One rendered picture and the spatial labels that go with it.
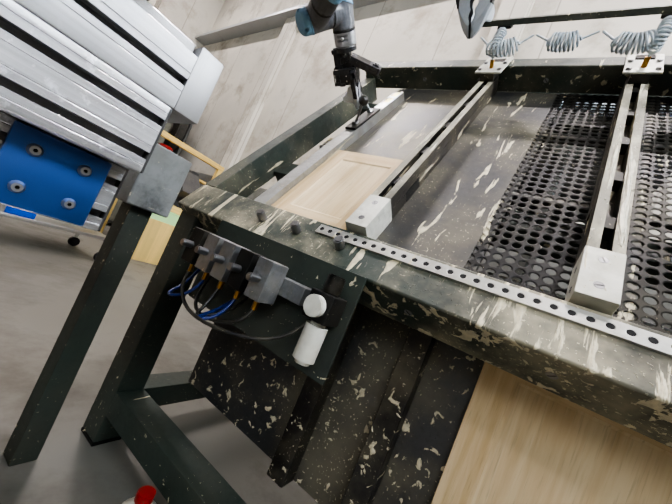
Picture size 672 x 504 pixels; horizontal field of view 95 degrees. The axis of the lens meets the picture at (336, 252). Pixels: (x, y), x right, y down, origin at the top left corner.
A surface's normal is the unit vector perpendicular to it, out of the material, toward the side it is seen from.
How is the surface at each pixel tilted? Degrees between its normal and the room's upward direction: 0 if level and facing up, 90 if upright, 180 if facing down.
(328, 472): 90
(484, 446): 90
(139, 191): 90
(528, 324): 57
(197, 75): 90
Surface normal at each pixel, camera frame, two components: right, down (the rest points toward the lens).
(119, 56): 0.76, 0.28
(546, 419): -0.46, -0.25
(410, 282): -0.18, -0.71
